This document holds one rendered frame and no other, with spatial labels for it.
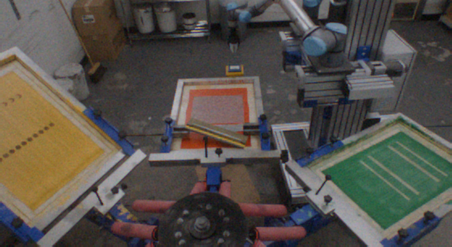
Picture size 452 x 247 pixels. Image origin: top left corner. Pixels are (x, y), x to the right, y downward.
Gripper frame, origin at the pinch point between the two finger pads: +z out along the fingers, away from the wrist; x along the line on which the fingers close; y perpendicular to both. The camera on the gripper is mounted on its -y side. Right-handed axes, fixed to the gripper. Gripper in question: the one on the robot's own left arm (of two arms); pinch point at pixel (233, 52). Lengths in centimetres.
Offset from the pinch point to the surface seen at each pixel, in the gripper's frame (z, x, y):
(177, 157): 6, 31, -103
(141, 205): -4, 40, -140
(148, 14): 67, 125, 254
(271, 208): -2, -13, -141
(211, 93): 14.7, 16.5, -31.5
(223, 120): 15, 8, -62
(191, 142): 15, 26, -82
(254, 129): 12, -11, -76
